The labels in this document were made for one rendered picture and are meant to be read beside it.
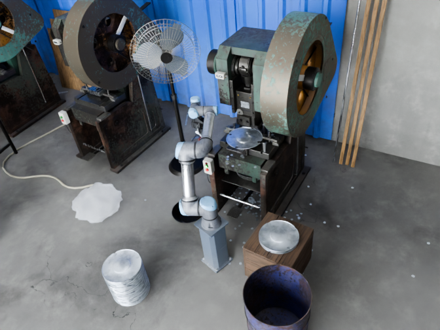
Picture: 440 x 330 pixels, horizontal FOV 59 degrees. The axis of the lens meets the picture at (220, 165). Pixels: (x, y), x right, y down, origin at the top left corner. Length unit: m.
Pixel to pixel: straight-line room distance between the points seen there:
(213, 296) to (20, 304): 1.51
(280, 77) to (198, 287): 1.69
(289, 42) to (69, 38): 1.84
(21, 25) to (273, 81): 3.51
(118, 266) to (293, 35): 1.97
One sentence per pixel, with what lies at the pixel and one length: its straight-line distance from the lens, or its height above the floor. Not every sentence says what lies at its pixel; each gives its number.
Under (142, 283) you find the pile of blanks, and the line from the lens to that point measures 3.07.
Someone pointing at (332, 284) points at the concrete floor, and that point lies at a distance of 3.17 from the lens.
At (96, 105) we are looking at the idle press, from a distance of 4.14.
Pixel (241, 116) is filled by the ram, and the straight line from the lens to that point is 3.03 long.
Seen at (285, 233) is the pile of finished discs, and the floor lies 0.38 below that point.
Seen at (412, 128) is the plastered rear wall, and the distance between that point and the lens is 4.14.
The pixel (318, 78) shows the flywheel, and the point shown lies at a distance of 2.71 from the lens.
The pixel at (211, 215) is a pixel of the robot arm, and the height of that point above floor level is 0.59.
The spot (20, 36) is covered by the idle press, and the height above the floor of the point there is 1.09.
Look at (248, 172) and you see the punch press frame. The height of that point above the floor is 0.54.
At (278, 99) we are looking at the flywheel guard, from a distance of 2.43.
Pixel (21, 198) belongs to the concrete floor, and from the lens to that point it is 4.48.
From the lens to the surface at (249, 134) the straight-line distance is 3.15.
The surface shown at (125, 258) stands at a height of 0.31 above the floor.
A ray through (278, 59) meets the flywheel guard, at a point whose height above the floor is 1.59.
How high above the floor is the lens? 2.62
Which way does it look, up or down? 40 degrees down
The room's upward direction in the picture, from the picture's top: 7 degrees counter-clockwise
